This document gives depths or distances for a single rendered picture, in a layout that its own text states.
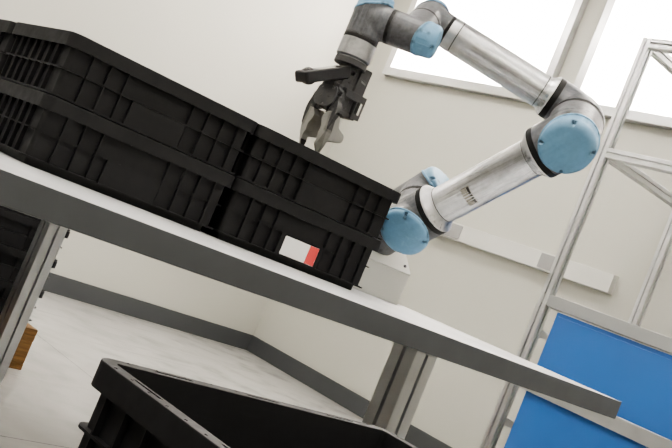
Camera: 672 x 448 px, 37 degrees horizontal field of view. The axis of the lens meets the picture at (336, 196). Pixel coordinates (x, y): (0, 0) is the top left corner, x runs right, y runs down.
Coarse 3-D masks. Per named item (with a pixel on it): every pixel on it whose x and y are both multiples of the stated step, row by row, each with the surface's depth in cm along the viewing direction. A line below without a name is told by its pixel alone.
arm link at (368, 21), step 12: (360, 0) 208; (372, 0) 207; (384, 0) 207; (360, 12) 207; (372, 12) 206; (384, 12) 206; (348, 24) 209; (360, 24) 206; (372, 24) 206; (384, 24) 206; (360, 36) 206; (372, 36) 207
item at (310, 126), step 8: (312, 112) 209; (320, 112) 211; (304, 120) 210; (312, 120) 209; (320, 120) 211; (304, 128) 209; (312, 128) 211; (304, 136) 209; (312, 136) 212; (304, 144) 210
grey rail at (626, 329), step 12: (552, 300) 376; (564, 300) 373; (564, 312) 371; (576, 312) 368; (588, 312) 364; (600, 312) 361; (600, 324) 359; (612, 324) 356; (624, 324) 353; (624, 336) 361; (636, 336) 348; (648, 336) 345; (660, 336) 342; (660, 348) 341
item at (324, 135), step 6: (324, 114) 206; (330, 114) 204; (324, 120) 205; (336, 120) 206; (324, 126) 204; (336, 126) 207; (318, 132) 205; (324, 132) 204; (330, 132) 204; (336, 132) 207; (318, 138) 204; (324, 138) 204; (330, 138) 206; (336, 138) 207; (342, 138) 208; (318, 144) 205; (324, 144) 205; (318, 150) 205
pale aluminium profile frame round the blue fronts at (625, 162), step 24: (648, 48) 384; (624, 96) 385; (624, 120) 384; (600, 144) 384; (600, 168) 381; (624, 168) 391; (648, 168) 369; (576, 216) 382; (576, 240) 381; (552, 264) 382; (552, 288) 378; (648, 288) 424; (528, 336) 379; (528, 360) 379; (504, 408) 376; (576, 408) 353; (624, 432) 338; (648, 432) 332
